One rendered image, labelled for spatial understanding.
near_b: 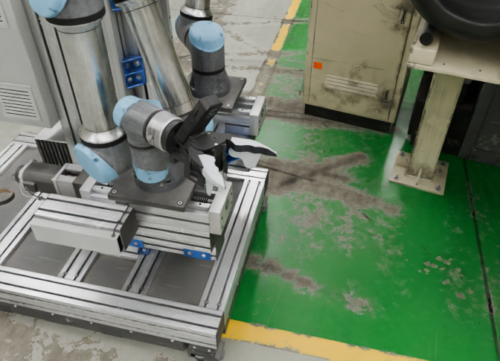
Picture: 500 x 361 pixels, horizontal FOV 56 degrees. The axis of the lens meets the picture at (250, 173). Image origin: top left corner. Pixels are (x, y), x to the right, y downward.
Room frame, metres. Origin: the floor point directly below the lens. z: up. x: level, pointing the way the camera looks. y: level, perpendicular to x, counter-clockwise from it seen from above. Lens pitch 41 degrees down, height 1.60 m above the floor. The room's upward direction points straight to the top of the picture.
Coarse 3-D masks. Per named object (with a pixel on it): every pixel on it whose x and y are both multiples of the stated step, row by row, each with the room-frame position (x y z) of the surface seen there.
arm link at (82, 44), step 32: (32, 0) 0.87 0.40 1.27; (64, 0) 0.84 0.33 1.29; (96, 0) 0.89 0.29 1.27; (64, 32) 0.87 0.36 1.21; (96, 32) 0.89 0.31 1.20; (96, 64) 0.88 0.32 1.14; (96, 96) 0.87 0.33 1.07; (96, 128) 0.87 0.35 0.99; (96, 160) 0.84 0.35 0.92; (128, 160) 0.88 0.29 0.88
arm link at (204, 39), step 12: (204, 24) 1.53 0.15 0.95; (216, 24) 1.53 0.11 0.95; (192, 36) 1.47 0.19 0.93; (204, 36) 1.45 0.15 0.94; (216, 36) 1.46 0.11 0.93; (192, 48) 1.47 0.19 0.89; (204, 48) 1.44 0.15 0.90; (216, 48) 1.45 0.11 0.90; (192, 60) 1.48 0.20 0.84; (204, 60) 1.44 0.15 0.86; (216, 60) 1.45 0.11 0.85
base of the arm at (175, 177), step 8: (168, 168) 0.97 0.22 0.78; (176, 168) 0.99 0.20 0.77; (136, 176) 0.99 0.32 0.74; (168, 176) 0.97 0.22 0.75; (176, 176) 0.97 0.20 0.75; (136, 184) 0.97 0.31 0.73; (144, 184) 0.95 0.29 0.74; (152, 184) 0.95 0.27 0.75; (160, 184) 0.95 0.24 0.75; (168, 184) 0.95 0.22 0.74; (176, 184) 0.97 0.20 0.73; (152, 192) 0.94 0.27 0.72; (160, 192) 0.94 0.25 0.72
